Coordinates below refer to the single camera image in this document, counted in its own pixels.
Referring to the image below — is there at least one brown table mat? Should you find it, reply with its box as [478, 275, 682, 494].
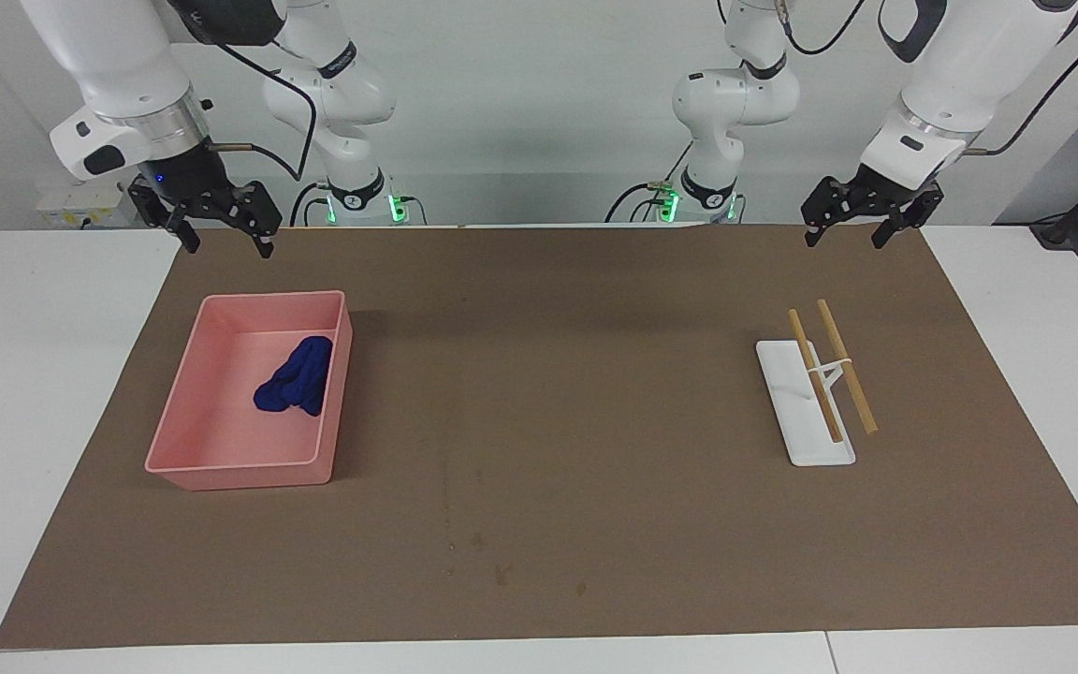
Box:
[0, 225, 1078, 650]

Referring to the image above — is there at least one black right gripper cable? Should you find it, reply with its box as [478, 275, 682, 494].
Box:
[169, 0, 317, 182]

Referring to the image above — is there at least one black base cable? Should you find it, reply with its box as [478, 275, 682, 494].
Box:
[605, 140, 694, 224]
[291, 183, 334, 227]

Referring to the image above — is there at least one white wall socket strip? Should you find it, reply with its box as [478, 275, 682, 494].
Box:
[36, 183, 138, 228]

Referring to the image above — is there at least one dark blue towel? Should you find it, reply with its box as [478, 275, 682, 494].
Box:
[253, 335, 334, 418]

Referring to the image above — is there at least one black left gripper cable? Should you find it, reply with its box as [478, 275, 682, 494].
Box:
[776, 0, 1078, 156]

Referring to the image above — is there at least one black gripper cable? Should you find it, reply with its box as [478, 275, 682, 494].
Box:
[776, 0, 1078, 156]
[169, 0, 317, 182]

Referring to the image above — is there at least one black right base cable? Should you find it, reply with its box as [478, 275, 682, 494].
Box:
[291, 183, 334, 227]

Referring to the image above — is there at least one pink plastic tray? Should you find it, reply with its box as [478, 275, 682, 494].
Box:
[144, 290, 354, 491]

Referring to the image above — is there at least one wooden rack rod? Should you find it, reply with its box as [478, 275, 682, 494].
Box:
[817, 300, 878, 434]
[789, 309, 845, 443]

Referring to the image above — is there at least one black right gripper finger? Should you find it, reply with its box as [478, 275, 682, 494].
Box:
[230, 183, 282, 259]
[129, 183, 201, 255]

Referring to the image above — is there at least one white rack with wooden rods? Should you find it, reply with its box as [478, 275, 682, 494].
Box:
[756, 339, 856, 467]

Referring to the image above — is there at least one black left base cable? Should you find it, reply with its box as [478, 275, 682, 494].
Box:
[605, 140, 694, 224]

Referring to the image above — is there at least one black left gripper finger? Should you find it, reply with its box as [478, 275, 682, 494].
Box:
[871, 190, 944, 250]
[802, 178, 863, 248]

